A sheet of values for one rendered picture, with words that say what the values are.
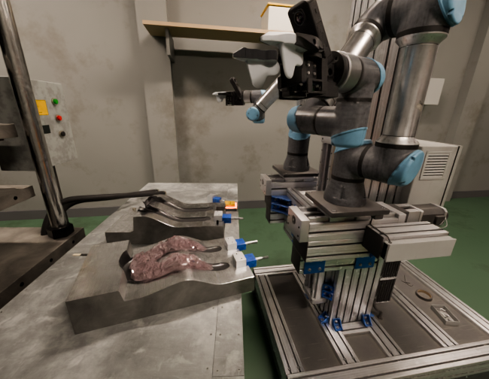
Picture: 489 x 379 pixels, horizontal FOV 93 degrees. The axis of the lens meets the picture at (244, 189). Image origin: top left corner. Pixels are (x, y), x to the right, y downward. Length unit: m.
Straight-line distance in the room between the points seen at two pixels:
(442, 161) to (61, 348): 1.48
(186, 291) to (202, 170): 2.51
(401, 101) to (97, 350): 1.03
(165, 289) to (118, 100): 2.69
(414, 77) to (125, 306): 0.99
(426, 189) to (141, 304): 1.22
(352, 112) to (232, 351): 0.63
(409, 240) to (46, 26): 3.51
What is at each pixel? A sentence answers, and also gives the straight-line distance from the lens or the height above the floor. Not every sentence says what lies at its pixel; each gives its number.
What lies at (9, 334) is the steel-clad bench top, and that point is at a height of 0.80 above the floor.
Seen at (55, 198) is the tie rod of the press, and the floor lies 0.97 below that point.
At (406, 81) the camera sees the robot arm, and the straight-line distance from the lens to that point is 0.83.
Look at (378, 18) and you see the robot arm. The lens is 0.88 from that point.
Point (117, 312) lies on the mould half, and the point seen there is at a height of 0.84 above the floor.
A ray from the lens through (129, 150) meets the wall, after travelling 3.23.
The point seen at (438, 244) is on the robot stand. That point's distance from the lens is 1.06.
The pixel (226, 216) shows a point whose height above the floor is 0.90.
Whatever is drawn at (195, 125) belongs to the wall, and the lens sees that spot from 3.06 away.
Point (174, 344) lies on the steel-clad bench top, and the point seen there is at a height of 0.80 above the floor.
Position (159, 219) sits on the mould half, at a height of 0.91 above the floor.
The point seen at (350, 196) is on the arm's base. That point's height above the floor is 1.08.
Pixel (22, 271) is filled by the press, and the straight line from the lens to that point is 1.21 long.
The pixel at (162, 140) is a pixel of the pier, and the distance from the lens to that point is 2.99.
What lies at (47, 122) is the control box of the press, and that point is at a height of 1.28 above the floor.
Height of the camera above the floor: 1.36
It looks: 19 degrees down
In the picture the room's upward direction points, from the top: 1 degrees clockwise
